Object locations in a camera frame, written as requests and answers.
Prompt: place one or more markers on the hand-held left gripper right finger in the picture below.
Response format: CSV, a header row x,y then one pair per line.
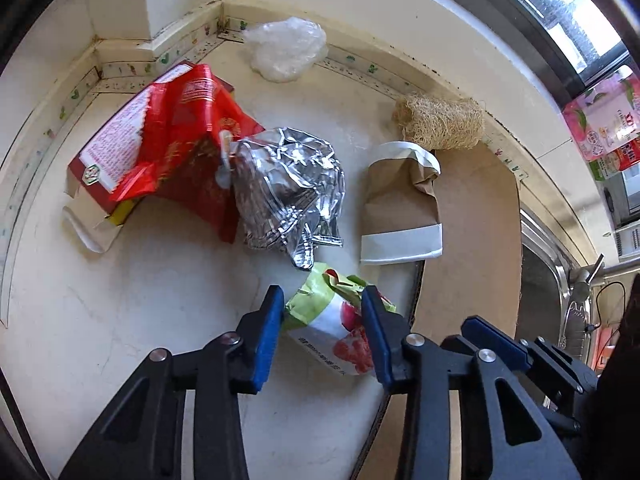
x,y
377,345

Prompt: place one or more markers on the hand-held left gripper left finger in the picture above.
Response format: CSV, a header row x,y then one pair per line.
x,y
267,340

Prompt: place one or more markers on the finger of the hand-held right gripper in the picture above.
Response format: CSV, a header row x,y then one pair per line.
x,y
560,365
492,340

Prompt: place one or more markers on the green snack packet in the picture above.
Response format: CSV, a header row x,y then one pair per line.
x,y
325,320

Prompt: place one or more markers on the loofah sponge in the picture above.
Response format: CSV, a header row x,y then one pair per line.
x,y
440,122

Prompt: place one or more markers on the clear plastic bag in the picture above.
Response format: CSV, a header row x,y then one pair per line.
x,y
285,47

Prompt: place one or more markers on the pink tray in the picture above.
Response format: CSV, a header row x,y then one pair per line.
x,y
605,347

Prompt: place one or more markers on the stainless steel sink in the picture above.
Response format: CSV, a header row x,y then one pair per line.
x,y
540,280

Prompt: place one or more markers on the steel faucet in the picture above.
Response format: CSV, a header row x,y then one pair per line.
x,y
582,285

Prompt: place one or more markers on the flat cardboard sheet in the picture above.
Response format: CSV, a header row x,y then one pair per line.
x,y
480,240

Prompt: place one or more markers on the silver foil bag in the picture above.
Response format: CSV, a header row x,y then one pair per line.
x,y
285,195

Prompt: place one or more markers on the brown paper bag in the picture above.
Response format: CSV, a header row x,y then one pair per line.
x,y
400,200

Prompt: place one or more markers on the red foil packet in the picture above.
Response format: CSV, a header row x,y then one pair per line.
x,y
195,125

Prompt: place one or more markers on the red and white carton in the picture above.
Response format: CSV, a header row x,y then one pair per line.
x,y
115,150

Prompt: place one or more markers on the pink soap refill pouch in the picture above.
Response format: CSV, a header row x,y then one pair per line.
x,y
600,120

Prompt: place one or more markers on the window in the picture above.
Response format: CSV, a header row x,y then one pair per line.
x,y
565,5

